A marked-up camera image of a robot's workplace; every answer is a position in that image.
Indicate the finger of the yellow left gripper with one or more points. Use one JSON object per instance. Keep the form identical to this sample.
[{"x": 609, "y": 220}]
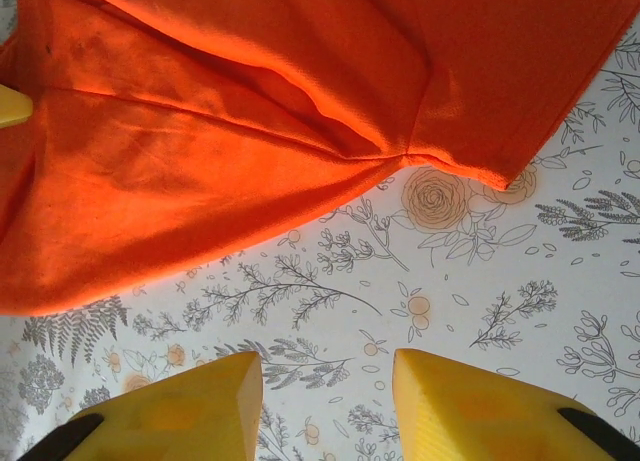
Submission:
[{"x": 12, "y": 106}]

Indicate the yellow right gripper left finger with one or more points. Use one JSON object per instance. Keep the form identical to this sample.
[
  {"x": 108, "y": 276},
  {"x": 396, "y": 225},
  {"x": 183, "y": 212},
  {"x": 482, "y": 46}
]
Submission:
[{"x": 200, "y": 411}]

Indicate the orange mesh t-shirt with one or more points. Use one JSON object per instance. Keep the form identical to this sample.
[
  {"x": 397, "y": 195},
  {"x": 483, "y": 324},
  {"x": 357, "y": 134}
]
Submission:
[{"x": 200, "y": 156}]

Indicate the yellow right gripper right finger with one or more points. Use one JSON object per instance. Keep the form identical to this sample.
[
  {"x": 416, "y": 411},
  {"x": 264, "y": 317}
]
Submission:
[{"x": 460, "y": 411}]

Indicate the floral tablecloth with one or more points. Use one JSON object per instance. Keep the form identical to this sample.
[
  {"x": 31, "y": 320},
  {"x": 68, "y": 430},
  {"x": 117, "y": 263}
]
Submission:
[{"x": 450, "y": 281}]

